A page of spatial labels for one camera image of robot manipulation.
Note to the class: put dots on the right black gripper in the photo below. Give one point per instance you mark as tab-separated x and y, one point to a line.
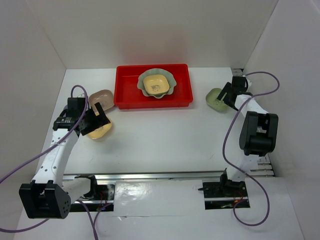
226	89

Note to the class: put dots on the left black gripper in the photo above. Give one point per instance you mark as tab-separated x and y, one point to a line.
98	120

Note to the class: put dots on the yellow square plate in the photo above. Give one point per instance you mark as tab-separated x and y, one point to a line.
101	131
156	84

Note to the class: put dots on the green square plate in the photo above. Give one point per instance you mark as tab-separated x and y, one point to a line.
213	102

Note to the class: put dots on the large green scalloped bowl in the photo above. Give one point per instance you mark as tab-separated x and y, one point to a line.
157	71

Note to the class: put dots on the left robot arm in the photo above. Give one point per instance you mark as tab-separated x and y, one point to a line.
46	196

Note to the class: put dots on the red plastic bin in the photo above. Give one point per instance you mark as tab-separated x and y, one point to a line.
128	96

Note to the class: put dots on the brown square plate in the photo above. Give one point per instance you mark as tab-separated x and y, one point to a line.
105	97

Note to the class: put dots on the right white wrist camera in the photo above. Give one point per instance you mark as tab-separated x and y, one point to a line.
248	84

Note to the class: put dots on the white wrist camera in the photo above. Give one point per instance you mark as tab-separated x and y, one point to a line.
81	95
248	84

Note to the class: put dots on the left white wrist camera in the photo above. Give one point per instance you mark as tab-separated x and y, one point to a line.
81	95

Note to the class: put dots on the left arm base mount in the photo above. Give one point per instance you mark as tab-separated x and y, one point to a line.
96	198

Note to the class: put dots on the aluminium rail right side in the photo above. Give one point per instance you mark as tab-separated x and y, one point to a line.
247	160

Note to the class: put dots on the aluminium rail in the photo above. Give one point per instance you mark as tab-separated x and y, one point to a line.
157	175
247	160

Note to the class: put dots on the aluminium rail front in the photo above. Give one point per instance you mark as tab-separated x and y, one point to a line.
157	175

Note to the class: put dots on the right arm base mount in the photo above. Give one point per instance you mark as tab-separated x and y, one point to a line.
216	198

